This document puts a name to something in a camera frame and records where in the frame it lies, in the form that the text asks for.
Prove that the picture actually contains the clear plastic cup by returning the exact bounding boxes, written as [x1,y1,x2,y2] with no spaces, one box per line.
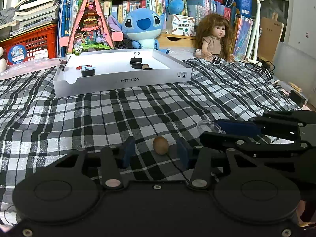
[197,120,225,134]

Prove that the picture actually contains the black round puck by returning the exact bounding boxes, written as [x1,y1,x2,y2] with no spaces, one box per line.
[81,69,95,77]

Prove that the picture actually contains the black round lid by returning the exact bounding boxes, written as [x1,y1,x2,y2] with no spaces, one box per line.
[131,63,143,69]

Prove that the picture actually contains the brown walnut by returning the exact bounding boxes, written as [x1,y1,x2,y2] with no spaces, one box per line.
[141,64,149,70]

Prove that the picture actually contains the black binder clip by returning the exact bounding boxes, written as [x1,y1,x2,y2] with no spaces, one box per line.
[130,51,142,65]

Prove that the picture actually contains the white lamp stand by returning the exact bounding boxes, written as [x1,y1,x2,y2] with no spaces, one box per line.
[245,0,264,64]

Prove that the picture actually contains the black white plaid cloth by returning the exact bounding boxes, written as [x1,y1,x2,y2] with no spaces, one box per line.
[1,58,298,226]

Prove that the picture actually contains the white shallow cardboard box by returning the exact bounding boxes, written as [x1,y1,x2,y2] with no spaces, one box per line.
[53,49,192,98]

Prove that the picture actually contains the brown cardboard board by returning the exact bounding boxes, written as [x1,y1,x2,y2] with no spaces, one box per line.
[257,17,284,62]

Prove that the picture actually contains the brown haired doll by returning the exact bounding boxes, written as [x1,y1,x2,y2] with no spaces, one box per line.
[195,13,234,62]

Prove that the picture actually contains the binder clip on box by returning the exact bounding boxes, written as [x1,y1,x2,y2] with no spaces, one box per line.
[60,55,71,72]

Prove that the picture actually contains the wooden drawer box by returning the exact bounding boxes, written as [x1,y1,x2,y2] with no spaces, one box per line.
[157,33,195,48]

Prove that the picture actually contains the pink triangular diorama house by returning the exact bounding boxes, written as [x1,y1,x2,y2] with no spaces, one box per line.
[60,0,123,56]

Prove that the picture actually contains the white pencil pattern box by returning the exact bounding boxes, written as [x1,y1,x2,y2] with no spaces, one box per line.
[166,14,196,36]

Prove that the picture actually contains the red plastic crate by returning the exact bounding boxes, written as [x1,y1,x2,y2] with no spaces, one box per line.
[1,24,58,65]

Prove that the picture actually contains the Stitch plush toy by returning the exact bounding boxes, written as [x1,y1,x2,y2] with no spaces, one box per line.
[108,8,169,54]

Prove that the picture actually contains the Doraemon plush toy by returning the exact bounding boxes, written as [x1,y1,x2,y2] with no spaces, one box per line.
[0,47,7,73]

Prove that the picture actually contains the stack of books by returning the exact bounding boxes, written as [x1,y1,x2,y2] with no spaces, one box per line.
[1,0,61,40]

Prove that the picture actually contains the row of books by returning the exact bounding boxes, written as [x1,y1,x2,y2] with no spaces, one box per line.
[57,0,254,61]

